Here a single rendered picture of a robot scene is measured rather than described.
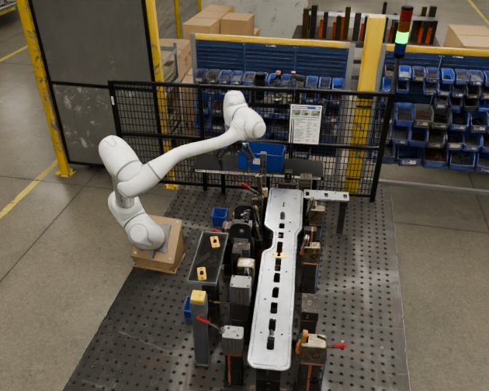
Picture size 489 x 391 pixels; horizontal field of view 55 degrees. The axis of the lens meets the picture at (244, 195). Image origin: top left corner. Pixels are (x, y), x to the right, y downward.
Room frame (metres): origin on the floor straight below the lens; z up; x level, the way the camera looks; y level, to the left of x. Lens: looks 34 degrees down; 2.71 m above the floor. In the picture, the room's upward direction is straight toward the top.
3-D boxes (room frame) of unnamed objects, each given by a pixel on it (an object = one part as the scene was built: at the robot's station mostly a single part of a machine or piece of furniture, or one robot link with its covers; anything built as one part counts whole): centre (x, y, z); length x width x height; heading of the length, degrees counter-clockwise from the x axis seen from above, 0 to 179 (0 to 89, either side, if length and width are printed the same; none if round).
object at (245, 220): (2.05, 0.00, 0.94); 0.18 x 0.13 x 0.49; 173
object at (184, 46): (5.61, 0.67, 0.52); 1.21 x 0.81 x 1.05; 173
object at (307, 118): (2.93, -0.41, 1.30); 0.23 x 0.02 x 0.31; 83
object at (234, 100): (2.06, 0.04, 1.80); 0.13 x 0.11 x 0.16; 29
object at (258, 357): (1.91, -0.19, 1.00); 1.38 x 0.22 x 0.02; 173
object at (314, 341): (1.32, -0.30, 0.88); 0.15 x 0.11 x 0.36; 83
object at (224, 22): (6.97, 0.29, 0.52); 1.20 x 0.80 x 1.05; 166
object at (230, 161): (2.85, -0.10, 1.01); 0.90 x 0.22 x 0.03; 83
